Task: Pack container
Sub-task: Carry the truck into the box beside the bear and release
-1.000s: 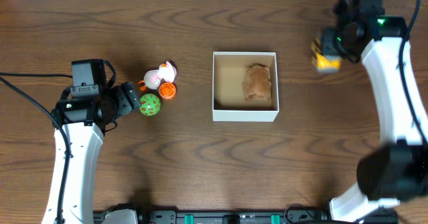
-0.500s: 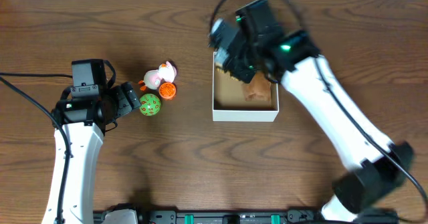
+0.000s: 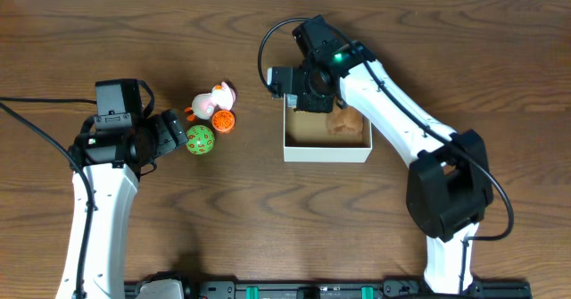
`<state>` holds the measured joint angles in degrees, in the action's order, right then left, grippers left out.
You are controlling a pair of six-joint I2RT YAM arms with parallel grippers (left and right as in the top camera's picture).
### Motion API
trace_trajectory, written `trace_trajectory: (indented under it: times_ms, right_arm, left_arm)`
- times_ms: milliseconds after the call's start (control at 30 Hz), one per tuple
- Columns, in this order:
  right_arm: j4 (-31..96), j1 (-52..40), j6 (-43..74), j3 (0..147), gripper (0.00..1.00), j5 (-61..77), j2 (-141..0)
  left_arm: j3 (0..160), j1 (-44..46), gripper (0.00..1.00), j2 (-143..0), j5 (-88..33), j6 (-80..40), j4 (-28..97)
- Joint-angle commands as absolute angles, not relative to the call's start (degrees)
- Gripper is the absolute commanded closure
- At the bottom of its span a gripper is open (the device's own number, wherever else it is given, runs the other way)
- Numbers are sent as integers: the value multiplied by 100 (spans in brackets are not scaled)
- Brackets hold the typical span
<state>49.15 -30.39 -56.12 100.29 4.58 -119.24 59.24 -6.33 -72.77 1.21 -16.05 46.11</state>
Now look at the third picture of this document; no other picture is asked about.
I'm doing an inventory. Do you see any green ball with numbers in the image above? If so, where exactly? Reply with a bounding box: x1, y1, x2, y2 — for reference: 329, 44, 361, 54
186, 125, 215, 155

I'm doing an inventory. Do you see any brown plush toy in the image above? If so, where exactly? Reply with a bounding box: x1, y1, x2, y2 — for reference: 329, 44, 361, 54
327, 106, 363, 136

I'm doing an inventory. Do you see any pink white duck toy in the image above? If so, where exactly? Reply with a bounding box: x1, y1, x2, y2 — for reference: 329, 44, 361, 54
185, 81, 236, 121

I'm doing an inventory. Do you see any white cardboard box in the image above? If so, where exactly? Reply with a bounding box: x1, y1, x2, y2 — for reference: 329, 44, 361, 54
283, 105, 373, 163

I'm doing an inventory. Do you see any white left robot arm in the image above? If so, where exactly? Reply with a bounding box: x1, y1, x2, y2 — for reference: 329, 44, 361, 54
56, 110, 187, 299

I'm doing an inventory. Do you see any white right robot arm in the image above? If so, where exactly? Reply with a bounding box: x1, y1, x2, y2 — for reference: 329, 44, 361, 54
261, 40, 493, 295

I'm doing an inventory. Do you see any orange lattice ball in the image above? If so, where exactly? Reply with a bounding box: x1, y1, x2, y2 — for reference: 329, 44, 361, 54
211, 110, 236, 134

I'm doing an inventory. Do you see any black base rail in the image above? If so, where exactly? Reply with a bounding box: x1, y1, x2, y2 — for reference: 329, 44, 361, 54
124, 271, 533, 299

